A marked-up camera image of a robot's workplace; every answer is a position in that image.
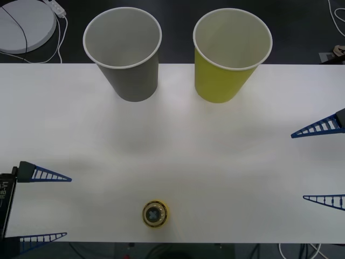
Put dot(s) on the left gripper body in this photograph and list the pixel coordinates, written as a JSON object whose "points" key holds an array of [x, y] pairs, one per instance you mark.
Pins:
{"points": [[6, 199]]}

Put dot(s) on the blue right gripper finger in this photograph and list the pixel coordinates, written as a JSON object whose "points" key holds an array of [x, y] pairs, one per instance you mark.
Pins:
{"points": [[331, 201], [323, 127]]}

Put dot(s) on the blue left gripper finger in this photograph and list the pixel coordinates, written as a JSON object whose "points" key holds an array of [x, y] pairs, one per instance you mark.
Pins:
{"points": [[29, 172], [35, 238]]}

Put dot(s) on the yellow bottle with black cap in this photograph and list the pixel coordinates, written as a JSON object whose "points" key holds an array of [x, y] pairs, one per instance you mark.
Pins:
{"points": [[154, 214]]}

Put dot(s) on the grey floor socket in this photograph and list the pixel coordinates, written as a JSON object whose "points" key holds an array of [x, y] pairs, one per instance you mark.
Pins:
{"points": [[326, 56]]}

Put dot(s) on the yellow-green plastic bin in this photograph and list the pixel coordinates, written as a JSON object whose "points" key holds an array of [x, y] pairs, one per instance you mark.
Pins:
{"points": [[218, 83]]}

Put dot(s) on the grey plastic bin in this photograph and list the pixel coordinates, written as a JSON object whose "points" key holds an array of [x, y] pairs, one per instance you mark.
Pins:
{"points": [[134, 81]]}

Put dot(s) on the white round disc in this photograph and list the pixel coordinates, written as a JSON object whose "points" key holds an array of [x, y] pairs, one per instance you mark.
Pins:
{"points": [[35, 24]]}

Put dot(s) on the white power strip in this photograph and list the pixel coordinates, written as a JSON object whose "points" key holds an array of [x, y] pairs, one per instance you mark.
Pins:
{"points": [[56, 6]]}

